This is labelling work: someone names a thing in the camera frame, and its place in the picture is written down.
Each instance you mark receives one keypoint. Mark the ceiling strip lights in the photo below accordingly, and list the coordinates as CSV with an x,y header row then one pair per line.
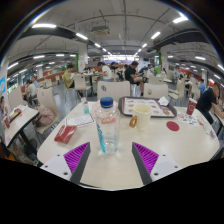
x,y
44,25

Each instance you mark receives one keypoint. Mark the printed paper tray liner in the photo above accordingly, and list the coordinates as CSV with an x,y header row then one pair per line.
x,y
133,101

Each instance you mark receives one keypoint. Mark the ceiling air conditioner unit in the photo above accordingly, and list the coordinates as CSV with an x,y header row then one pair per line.
x,y
100,30

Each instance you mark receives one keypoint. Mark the white neighbouring table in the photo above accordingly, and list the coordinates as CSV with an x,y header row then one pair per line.
x,y
20,120

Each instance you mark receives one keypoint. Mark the dark brown food tray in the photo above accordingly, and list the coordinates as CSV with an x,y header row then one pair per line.
x,y
120,105

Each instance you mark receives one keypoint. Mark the white printed card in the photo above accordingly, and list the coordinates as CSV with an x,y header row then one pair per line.
x,y
79,120

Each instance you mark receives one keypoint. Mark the pink bag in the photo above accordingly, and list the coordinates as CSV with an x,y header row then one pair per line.
x,y
45,116

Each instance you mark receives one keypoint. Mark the person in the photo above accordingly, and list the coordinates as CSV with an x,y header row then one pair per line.
x,y
201,86
31,90
68,78
131,73
206,101
106,71

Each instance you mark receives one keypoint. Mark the red paper cup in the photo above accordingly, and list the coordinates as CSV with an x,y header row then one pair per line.
x,y
191,106

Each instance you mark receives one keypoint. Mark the crumpled white napkin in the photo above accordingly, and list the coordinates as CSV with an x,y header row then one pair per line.
x,y
163,100

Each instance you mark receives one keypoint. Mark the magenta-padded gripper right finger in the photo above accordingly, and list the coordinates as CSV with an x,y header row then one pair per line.
x,y
163,165

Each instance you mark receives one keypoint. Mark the flat round red coaster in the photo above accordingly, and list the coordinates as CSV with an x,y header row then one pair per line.
x,y
172,126

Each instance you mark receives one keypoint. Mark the far beige chairs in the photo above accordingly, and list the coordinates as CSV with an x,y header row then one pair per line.
x,y
180,91

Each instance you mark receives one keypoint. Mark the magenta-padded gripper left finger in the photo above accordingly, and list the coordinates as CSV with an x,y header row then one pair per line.
x,y
60,165

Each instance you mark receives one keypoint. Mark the colourful printed leaflet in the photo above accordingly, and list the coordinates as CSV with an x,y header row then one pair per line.
x,y
188,119

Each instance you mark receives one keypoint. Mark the flat red box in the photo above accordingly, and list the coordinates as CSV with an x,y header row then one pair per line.
x,y
65,133

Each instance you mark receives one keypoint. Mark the clear blue-capped water bottle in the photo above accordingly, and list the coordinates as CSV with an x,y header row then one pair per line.
x,y
107,130

